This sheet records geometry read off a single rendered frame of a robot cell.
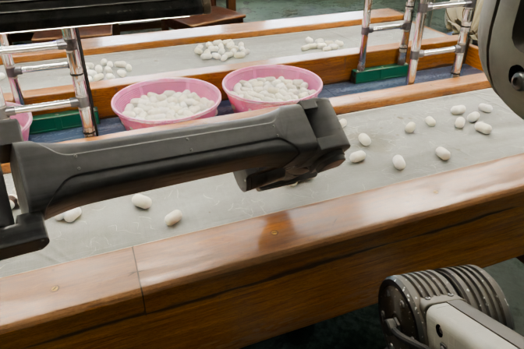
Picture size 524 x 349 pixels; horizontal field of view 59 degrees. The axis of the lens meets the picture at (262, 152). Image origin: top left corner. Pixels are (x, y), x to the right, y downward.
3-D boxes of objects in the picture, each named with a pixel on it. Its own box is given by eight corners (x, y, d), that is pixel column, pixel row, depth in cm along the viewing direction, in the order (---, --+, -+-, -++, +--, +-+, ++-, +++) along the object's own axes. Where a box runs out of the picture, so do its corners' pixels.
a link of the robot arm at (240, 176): (351, 155, 57) (323, 95, 59) (266, 183, 53) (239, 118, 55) (319, 185, 68) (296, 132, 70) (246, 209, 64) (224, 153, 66)
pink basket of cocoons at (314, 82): (338, 126, 121) (341, 93, 117) (242, 144, 113) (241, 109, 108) (295, 89, 143) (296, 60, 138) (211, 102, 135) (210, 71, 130)
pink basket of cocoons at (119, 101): (244, 132, 119) (243, 98, 114) (152, 170, 103) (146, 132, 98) (185, 100, 136) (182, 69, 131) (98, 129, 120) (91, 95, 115)
